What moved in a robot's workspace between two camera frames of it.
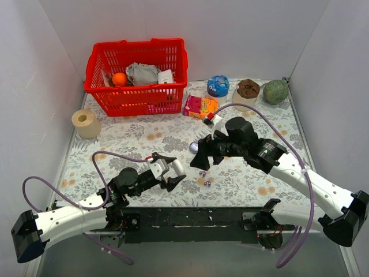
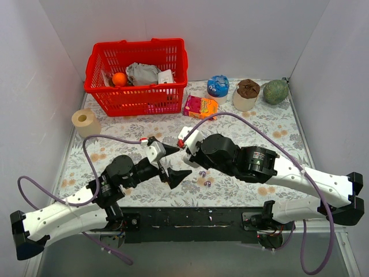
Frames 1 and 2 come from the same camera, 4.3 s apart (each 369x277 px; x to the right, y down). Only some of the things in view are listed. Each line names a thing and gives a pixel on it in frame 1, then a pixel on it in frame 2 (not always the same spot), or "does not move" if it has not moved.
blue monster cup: [217, 88] does not move
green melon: [275, 92] does not move
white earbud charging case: [178, 167] → [186, 160]
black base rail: [179, 224] does not move
